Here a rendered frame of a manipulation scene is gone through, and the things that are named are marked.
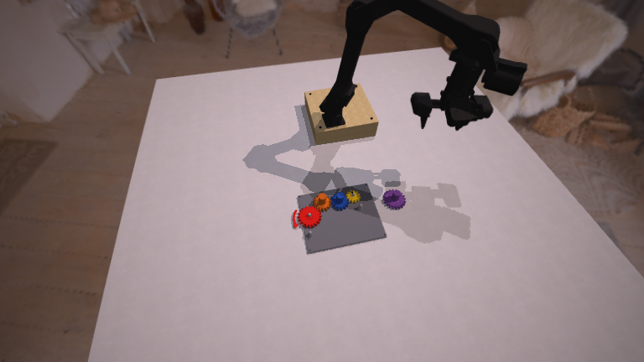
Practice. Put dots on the blue gear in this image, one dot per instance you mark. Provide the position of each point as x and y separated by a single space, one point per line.
339 201

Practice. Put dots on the purple gear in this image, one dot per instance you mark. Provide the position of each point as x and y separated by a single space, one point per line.
394 199

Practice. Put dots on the yellow gear with black stripe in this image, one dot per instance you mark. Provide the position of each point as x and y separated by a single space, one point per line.
351 198

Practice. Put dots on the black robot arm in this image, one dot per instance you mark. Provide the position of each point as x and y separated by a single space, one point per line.
475 37

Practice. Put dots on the red gear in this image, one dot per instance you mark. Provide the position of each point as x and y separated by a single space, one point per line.
312 220

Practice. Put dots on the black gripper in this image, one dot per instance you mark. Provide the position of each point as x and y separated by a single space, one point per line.
422 103

